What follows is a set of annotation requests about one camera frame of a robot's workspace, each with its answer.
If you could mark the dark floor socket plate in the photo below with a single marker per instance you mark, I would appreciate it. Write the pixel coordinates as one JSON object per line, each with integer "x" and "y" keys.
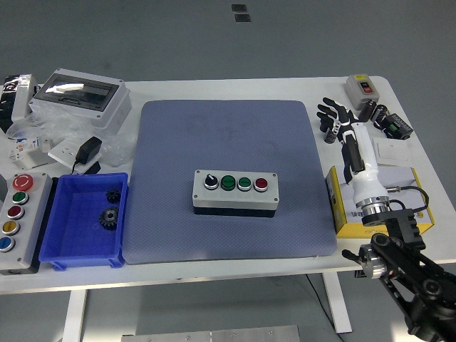
{"x": 239, "y": 8}
{"x": 242, "y": 18}

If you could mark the black cylindrical capacitor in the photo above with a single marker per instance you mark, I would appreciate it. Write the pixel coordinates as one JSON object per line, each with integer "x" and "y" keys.
{"x": 323, "y": 127}
{"x": 330, "y": 137}
{"x": 367, "y": 111}
{"x": 379, "y": 113}

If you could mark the white wall socket plate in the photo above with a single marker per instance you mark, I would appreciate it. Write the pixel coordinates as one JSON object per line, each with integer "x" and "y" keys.
{"x": 62, "y": 151}

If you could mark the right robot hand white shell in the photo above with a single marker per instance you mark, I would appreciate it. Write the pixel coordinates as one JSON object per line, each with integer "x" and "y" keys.
{"x": 367, "y": 167}

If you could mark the blue-grey table mat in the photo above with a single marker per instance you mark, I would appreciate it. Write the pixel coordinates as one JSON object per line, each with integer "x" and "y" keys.
{"x": 178, "y": 142}

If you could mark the silver metal plate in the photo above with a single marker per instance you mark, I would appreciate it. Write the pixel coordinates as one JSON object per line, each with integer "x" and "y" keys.
{"x": 213, "y": 335}

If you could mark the white table leg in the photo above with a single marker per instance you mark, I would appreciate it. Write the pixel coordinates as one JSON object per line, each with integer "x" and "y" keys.
{"x": 75, "y": 317}
{"x": 338, "y": 310}

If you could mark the clear plastic bag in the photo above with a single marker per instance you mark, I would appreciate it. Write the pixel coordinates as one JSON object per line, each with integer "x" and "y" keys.
{"x": 117, "y": 149}

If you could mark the blue plastic bin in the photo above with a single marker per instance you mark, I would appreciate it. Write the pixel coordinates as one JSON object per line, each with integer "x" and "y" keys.
{"x": 64, "y": 249}

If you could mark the white circuit breaker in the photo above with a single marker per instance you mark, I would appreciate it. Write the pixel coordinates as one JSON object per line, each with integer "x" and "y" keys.
{"x": 28, "y": 156}

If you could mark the grey five-button control box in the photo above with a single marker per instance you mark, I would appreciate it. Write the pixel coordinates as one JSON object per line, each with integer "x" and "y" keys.
{"x": 32, "y": 228}

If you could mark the white wall switch plate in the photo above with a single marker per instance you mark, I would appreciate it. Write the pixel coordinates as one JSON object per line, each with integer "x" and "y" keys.
{"x": 392, "y": 151}

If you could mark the grey four-button control box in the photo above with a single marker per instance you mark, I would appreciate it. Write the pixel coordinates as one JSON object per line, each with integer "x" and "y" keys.
{"x": 213, "y": 199}

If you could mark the black shiny packet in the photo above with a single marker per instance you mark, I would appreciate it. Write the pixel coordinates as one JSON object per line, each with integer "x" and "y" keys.
{"x": 6, "y": 103}

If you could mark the grey distribution box clear lid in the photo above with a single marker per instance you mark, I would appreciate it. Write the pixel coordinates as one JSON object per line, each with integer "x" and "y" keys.
{"x": 107, "y": 117}

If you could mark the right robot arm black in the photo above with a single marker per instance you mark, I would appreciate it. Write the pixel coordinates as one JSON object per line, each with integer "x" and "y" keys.
{"x": 409, "y": 263}

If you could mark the white rectangular box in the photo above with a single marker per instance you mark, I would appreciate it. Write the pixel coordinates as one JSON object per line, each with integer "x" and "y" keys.
{"x": 23, "y": 99}

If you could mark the black power adapter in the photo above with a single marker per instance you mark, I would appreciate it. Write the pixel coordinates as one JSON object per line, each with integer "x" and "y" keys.
{"x": 89, "y": 147}

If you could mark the black module green display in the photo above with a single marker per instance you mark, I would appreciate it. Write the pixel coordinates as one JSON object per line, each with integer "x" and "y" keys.
{"x": 399, "y": 128}

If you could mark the grey two-button switch box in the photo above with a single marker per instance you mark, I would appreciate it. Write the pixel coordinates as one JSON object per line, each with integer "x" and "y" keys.
{"x": 356, "y": 92}

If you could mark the yellow and white cardboard box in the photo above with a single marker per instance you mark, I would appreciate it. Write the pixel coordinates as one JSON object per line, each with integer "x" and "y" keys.
{"x": 399, "y": 176}

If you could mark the large black bevel gear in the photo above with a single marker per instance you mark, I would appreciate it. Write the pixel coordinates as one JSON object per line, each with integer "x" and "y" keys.
{"x": 109, "y": 217}

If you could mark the small black bevel gear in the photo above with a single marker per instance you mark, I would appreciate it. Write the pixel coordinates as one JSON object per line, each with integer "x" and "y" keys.
{"x": 113, "y": 196}

